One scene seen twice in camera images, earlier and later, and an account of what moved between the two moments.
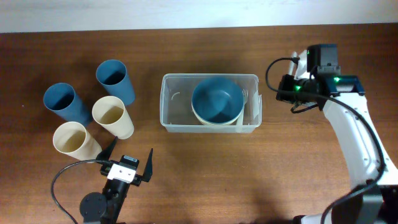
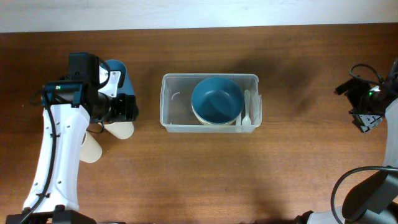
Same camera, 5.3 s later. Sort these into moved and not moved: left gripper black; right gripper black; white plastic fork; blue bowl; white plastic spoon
Moved: right gripper black; left gripper black; white plastic spoon
Not moved: blue bowl; white plastic fork
